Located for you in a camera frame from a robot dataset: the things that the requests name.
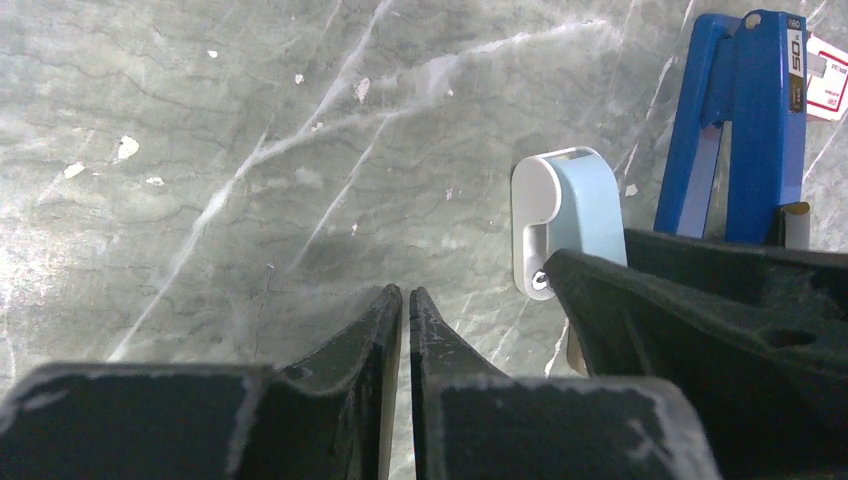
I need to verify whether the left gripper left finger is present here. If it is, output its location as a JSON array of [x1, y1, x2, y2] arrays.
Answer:
[[1, 284, 403, 479]]

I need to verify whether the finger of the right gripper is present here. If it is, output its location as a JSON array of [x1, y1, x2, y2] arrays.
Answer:
[[545, 251, 847, 479], [624, 229, 847, 312]]

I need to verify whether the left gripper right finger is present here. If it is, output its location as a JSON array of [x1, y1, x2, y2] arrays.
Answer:
[[409, 287, 720, 479]]

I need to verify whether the red white staple box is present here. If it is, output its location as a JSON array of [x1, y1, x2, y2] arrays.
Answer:
[[806, 34, 847, 122]]

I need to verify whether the light blue small stapler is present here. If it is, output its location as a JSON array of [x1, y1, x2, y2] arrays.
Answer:
[[511, 147, 628, 301]]

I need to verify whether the cardboard staple tray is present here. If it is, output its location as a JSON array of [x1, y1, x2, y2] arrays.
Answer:
[[776, 201, 811, 250]]

